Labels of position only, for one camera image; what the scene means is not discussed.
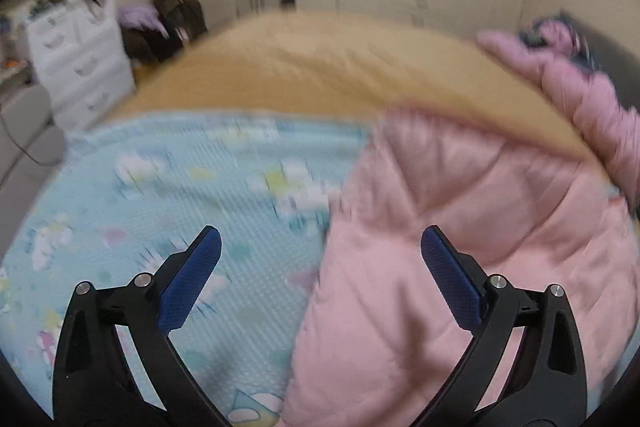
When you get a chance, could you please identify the white drawer cabinet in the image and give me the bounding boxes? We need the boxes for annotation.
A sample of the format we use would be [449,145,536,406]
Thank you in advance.
[25,0,137,134]

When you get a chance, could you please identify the grey chair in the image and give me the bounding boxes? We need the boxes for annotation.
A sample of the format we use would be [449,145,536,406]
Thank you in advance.
[0,82,69,198]

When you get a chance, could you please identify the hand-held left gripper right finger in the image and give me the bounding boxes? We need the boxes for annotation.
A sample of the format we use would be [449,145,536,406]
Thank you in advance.
[420,225,590,427]

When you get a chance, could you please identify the orange-tan bed cover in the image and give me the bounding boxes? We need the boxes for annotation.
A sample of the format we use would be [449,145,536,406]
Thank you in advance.
[112,9,606,168]

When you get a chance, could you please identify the grey headboard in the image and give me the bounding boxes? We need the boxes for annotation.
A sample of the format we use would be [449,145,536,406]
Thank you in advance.
[565,9,640,118]

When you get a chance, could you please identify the black bag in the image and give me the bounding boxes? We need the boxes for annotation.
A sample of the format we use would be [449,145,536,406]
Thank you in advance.
[150,0,209,44]

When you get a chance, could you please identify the pink quilted blanket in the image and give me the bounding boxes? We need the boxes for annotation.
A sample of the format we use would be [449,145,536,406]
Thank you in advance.
[280,107,640,427]

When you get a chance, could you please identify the purple clothes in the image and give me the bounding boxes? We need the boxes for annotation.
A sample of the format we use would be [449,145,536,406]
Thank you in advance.
[117,3,169,34]

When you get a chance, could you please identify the light blue cartoon printed blanket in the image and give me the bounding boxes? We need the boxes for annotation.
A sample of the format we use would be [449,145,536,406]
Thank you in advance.
[0,114,372,427]

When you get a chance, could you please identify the pink duvet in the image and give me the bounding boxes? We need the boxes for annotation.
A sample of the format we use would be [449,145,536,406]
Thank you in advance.
[477,19,640,208]

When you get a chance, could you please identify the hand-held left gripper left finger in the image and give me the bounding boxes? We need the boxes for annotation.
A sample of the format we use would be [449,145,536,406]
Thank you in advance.
[51,225,233,427]

